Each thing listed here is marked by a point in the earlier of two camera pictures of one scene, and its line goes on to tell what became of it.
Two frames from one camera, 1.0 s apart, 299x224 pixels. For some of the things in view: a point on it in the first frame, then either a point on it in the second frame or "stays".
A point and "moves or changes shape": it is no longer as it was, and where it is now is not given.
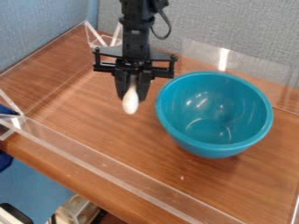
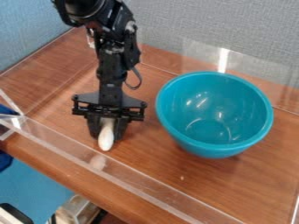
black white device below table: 14,216 stays
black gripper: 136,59 → 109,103
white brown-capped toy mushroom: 130,101 moves or changes shape
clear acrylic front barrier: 109,172 stays
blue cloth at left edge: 6,159 stays
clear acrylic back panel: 260,52 stays
